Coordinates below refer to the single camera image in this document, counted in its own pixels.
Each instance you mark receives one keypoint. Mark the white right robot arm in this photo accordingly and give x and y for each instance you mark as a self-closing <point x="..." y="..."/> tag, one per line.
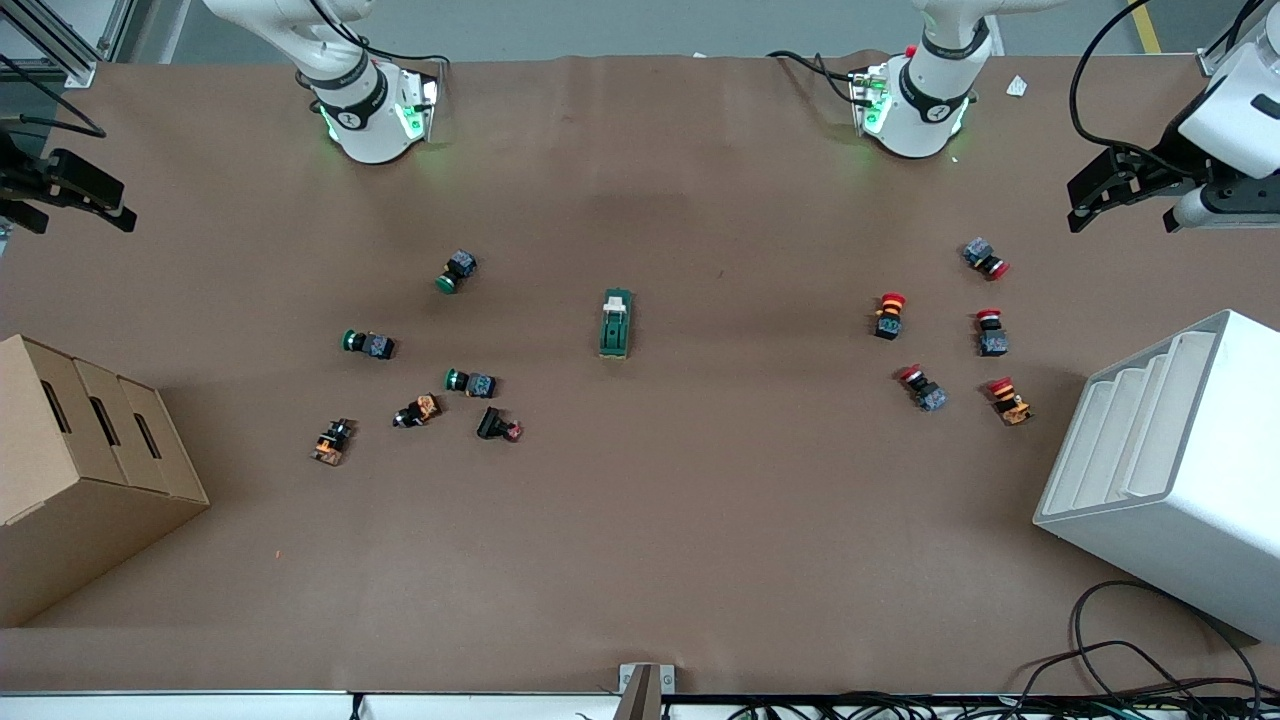
<point x="365" y="110"/>

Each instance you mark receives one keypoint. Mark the white stepped plastic bin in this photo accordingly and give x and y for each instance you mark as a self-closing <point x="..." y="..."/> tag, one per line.
<point x="1170" y="470"/>

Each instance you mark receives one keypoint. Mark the small white paper scrap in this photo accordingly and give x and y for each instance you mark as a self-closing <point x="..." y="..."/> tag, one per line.
<point x="1017" y="86"/>

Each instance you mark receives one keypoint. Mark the grey metal bracket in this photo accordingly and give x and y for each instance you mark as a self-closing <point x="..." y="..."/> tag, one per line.
<point x="646" y="690"/>

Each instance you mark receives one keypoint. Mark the aluminium frame profile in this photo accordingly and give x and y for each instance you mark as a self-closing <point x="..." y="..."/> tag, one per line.
<point x="1235" y="40"/>
<point x="55" y="35"/>

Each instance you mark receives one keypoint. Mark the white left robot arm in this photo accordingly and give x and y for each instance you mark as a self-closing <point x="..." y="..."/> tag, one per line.
<point x="925" y="95"/>

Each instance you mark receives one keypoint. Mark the red button with grey block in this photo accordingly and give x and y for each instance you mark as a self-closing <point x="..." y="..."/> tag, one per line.
<point x="991" y="332"/>
<point x="922" y="387"/>
<point x="985" y="257"/>

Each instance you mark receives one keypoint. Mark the red emergency button orange block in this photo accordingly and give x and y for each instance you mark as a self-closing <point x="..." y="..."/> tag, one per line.
<point x="1009" y="400"/>

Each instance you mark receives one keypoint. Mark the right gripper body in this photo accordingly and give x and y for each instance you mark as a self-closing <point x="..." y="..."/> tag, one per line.
<point x="22" y="181"/>

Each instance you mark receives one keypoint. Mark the red emergency button black block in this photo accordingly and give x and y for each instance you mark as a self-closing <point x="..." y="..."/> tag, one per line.
<point x="889" y="315"/>

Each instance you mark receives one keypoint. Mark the black button with red block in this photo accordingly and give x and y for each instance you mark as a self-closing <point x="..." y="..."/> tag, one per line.
<point x="498" y="425"/>

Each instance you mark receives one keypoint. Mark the green push button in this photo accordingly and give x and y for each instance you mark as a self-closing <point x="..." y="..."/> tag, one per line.
<point x="470" y="382"/>
<point x="457" y="271"/>
<point x="368" y="344"/>

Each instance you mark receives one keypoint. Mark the black button with orange block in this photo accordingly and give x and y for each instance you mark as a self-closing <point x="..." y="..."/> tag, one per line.
<point x="332" y="441"/>
<point x="418" y="410"/>

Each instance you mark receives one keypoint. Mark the brown cardboard box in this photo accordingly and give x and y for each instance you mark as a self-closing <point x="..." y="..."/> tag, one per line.
<point x="80" y="480"/>

